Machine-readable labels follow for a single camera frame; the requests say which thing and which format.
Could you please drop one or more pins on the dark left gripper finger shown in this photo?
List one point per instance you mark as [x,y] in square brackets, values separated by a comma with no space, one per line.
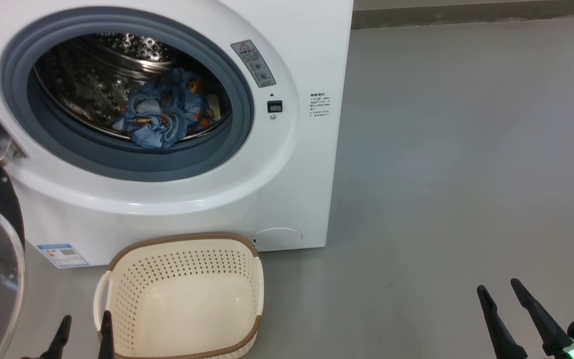
[60,344]
[106,339]

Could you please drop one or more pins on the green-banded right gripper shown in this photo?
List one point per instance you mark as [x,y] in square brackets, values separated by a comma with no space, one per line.
[572,355]

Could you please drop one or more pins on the blue white orange printed garment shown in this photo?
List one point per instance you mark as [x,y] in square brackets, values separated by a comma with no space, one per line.
[187,87]

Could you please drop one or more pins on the cream perforated laundry basket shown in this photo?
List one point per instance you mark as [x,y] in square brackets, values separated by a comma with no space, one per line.
[182,309]

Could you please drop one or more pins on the grey rubber door gasket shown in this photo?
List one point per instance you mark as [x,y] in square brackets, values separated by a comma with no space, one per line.
[132,167]

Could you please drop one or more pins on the white front-load washing machine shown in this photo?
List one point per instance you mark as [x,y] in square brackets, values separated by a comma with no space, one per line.
[307,174]

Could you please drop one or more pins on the black door lock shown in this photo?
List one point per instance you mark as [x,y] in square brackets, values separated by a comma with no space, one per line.
[275,106]

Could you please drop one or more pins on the blue energy label sticker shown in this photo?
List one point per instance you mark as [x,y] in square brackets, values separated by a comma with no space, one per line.
[63,255]

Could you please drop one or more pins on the round white filter cover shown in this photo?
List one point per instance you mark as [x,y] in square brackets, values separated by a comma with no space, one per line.
[278,239]

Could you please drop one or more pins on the steel washer drum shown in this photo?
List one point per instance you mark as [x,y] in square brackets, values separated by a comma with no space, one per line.
[87,85]

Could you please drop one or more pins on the grey warning sticker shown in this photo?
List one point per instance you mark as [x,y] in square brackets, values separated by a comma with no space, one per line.
[253,64]

